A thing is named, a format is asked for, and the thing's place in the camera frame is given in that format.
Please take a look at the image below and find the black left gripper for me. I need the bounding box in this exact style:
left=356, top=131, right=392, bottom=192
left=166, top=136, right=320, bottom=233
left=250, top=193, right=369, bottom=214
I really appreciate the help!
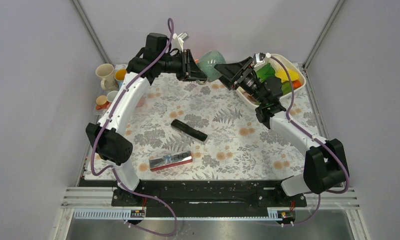
left=159, top=49, right=208, bottom=82

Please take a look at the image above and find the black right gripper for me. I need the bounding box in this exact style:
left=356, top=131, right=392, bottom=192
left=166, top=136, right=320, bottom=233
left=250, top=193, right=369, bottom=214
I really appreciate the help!
left=214, top=57, right=266, bottom=105

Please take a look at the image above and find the green ceramic mug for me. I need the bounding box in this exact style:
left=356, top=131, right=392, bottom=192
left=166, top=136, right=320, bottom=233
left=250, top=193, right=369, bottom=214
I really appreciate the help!
left=197, top=50, right=226, bottom=82

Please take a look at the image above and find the cream ceramic mug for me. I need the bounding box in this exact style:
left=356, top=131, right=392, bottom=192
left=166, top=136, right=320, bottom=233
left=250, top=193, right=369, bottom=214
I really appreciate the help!
left=95, top=63, right=118, bottom=91

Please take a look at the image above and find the salmon pink printed mug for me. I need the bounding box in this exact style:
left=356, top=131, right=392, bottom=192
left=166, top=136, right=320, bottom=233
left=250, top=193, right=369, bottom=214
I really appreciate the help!
left=106, top=90, right=119, bottom=109

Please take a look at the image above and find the small orange cup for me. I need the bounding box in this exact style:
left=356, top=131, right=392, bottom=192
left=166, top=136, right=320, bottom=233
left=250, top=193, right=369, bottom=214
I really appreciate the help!
left=95, top=95, right=109, bottom=110

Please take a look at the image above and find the light pink mug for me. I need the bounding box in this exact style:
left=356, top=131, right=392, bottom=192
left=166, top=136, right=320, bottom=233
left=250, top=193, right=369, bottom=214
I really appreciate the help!
left=136, top=96, right=145, bottom=108

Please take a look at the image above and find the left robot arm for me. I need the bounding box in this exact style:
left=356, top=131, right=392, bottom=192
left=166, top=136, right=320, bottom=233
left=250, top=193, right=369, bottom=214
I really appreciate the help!
left=85, top=32, right=208, bottom=206

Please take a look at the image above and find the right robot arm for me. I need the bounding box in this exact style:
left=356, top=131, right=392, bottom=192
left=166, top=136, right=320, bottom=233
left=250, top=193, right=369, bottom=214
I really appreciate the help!
left=214, top=57, right=350, bottom=206

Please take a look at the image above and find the yellow toy cabbage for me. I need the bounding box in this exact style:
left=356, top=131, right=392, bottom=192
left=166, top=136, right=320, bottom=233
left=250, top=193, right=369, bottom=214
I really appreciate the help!
left=271, top=55, right=300, bottom=84

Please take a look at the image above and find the white plastic basin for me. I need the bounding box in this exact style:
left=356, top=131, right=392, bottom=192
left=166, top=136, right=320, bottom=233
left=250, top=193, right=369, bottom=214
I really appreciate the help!
left=236, top=53, right=307, bottom=110

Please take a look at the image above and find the orange toy carrot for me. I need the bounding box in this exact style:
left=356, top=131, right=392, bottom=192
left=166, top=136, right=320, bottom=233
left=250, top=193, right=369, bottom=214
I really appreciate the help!
left=293, top=80, right=302, bottom=90

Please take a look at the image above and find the black rectangular box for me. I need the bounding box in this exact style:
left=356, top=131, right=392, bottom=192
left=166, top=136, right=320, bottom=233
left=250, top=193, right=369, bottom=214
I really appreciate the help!
left=171, top=119, right=208, bottom=144

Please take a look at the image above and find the floral tablecloth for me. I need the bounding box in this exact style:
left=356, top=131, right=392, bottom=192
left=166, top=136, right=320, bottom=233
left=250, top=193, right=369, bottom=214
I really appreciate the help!
left=123, top=74, right=304, bottom=180

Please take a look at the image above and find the silver red stapler box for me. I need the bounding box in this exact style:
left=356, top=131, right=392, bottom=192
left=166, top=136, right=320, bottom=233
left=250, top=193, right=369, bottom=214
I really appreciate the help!
left=149, top=150, right=193, bottom=172

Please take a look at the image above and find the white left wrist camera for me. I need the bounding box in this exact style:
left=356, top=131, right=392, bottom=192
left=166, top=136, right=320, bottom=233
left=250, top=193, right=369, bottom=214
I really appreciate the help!
left=172, top=32, right=189, bottom=51

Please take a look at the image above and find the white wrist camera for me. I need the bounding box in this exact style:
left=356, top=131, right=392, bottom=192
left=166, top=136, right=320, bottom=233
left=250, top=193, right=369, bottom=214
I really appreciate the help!
left=172, top=32, right=189, bottom=51
left=253, top=52, right=271, bottom=66

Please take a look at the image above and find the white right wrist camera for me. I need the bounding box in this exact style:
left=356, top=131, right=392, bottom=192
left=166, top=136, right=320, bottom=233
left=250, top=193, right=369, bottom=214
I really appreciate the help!
left=253, top=52, right=271, bottom=66

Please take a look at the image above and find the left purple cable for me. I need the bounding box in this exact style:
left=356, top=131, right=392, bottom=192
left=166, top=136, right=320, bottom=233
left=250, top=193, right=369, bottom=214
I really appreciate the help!
left=89, top=18, right=179, bottom=237

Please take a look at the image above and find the purple cable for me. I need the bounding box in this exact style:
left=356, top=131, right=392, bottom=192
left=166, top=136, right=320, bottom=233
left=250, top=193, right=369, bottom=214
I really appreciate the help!
left=89, top=18, right=179, bottom=237
left=266, top=54, right=351, bottom=228

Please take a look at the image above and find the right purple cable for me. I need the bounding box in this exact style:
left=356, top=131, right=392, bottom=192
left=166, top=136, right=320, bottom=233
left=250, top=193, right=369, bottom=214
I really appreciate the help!
left=266, top=54, right=351, bottom=228

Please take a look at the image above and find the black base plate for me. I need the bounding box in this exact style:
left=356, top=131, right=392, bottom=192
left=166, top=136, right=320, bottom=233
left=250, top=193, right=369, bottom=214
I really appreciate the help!
left=111, top=180, right=307, bottom=218

